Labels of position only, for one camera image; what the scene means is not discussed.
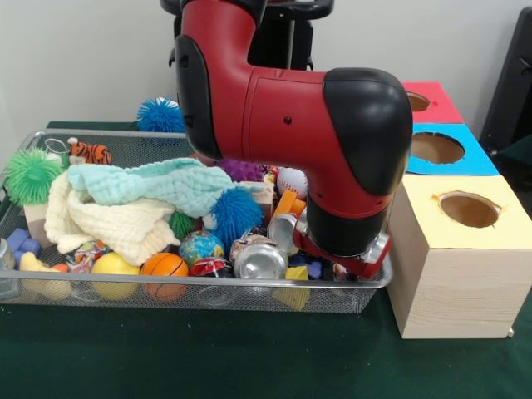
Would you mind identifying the black upright panel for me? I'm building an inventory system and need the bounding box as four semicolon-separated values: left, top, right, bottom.
482;7;532;155

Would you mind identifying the small orange basketball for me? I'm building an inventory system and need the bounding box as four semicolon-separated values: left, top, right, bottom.
140;253;190;301

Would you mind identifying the silver drink can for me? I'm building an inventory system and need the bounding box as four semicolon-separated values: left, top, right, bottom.
233;243;288;280

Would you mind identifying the small blue globe ball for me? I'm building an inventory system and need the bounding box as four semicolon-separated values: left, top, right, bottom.
180;230;225;265

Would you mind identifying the wooden box with three holes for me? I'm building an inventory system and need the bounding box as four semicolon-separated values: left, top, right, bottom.
387;81;532;339

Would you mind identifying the purple spiky toy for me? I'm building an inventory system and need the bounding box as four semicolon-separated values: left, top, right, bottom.
218;160;265;184

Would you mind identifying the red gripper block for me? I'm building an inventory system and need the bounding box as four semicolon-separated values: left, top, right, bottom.
293;231;393;281

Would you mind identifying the large green spiky ball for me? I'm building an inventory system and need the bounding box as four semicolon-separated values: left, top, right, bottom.
4;150;64;206

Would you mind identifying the pale blue waffle cloth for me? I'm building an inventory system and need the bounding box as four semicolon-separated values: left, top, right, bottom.
68;158;252;219

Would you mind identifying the shallow clear mesh bin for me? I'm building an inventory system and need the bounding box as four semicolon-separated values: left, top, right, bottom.
0;129;395;313

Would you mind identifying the yellow smiley ball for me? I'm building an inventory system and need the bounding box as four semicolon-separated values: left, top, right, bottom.
91;252;140;300

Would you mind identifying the plain blue spiky ball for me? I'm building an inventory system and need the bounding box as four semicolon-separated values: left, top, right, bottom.
137;97;185;134

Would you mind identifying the striped orange tiger toy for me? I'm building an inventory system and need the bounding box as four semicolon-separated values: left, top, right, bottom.
66;138;112;165

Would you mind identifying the white baseball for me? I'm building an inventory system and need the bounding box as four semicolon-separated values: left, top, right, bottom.
277;168;308;199

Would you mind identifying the cream yellow knitted cloth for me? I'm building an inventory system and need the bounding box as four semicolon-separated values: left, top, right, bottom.
44;170;180;267

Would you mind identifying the dark green table cloth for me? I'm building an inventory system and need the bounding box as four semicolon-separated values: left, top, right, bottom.
0;121;532;399

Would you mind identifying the light green spiky ball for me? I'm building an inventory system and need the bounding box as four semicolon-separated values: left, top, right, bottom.
169;210;195;240

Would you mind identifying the blue spiky ball with eyes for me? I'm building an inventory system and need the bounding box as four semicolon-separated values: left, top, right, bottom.
204;188;264;252

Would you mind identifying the small yellow rubber duck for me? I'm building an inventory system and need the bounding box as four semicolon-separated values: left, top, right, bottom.
18;251;71;277

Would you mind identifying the plain wooden cube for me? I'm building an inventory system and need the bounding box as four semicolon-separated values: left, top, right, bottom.
23;204;51;248

